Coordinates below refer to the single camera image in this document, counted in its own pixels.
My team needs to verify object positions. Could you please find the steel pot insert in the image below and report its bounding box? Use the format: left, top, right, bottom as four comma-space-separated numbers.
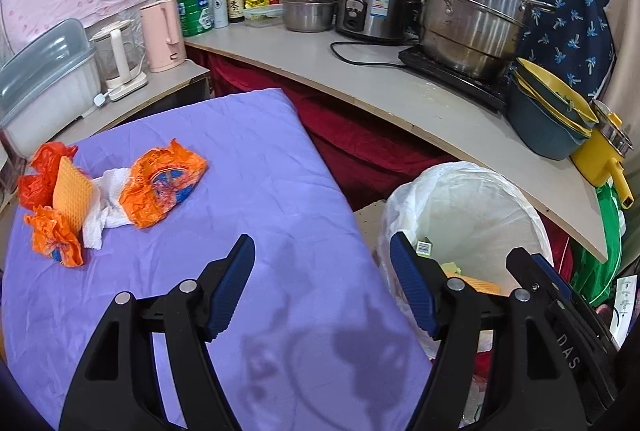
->
590, 98, 626, 152

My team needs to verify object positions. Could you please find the orange snack wrapper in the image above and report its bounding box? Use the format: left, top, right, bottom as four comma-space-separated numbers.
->
27, 206, 86, 268
120, 140, 208, 229

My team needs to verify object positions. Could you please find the green tin can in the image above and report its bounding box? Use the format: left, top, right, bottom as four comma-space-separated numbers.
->
176, 0, 216, 38

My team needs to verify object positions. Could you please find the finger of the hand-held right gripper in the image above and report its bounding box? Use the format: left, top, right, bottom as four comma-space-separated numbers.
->
506, 248, 573, 307

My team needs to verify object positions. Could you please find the white paper tag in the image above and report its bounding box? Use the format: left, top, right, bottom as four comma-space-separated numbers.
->
610, 273, 638, 347

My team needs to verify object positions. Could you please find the orange plastic bag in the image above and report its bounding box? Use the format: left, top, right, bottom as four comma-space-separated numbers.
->
19, 142, 78, 207

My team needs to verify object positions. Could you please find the yellow electric pot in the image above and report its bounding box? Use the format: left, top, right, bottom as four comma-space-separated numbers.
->
570, 111, 635, 209

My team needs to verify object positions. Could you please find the black induction cooktop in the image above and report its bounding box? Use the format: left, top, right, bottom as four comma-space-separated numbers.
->
398, 44, 513, 112

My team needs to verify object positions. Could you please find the white paper towel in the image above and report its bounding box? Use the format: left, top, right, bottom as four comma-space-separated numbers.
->
82, 166, 136, 249

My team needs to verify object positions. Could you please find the purple table cloth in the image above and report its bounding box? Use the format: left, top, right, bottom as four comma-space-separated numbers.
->
0, 87, 433, 431

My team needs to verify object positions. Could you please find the white bottle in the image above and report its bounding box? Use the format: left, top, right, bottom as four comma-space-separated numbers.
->
209, 0, 230, 29

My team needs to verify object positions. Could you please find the clear food container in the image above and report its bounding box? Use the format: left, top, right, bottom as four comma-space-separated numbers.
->
243, 5, 283, 28

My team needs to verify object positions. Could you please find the black power cable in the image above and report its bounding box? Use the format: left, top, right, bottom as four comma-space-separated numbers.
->
330, 40, 418, 67

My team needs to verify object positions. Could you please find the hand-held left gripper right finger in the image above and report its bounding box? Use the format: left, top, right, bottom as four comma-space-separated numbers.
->
389, 231, 581, 431

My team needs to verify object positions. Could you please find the pink electric kettle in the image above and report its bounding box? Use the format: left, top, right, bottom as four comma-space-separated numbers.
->
140, 0, 188, 73

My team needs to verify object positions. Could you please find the steel rice cooker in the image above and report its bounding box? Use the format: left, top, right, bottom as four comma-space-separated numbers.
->
334, 0, 421, 44

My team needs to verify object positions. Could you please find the blue basin with yellow rim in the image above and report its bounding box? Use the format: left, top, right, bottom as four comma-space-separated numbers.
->
510, 71, 596, 137
515, 58, 598, 127
507, 78, 591, 161

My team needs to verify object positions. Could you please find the red cloth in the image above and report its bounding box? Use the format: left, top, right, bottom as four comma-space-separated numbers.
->
187, 46, 576, 382

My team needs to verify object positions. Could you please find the wooden board under bin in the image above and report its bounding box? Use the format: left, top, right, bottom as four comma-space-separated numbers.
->
352, 201, 392, 257

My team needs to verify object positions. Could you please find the small steel pot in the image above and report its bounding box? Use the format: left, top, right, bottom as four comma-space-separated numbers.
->
281, 0, 337, 32

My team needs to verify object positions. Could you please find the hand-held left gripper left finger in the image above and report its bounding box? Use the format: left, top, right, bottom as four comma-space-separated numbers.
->
60, 234, 256, 431

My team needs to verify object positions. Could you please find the white glass kettle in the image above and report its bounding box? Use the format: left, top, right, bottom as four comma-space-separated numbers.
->
90, 18, 149, 102

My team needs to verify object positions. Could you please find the white dish box grey lid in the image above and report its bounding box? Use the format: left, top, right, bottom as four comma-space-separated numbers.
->
0, 18, 101, 152

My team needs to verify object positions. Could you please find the steel steamer pot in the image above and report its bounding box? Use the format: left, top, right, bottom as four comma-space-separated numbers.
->
407, 0, 556, 82

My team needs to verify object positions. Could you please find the white lined trash bin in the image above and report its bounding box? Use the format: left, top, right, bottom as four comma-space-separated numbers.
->
377, 161, 553, 352

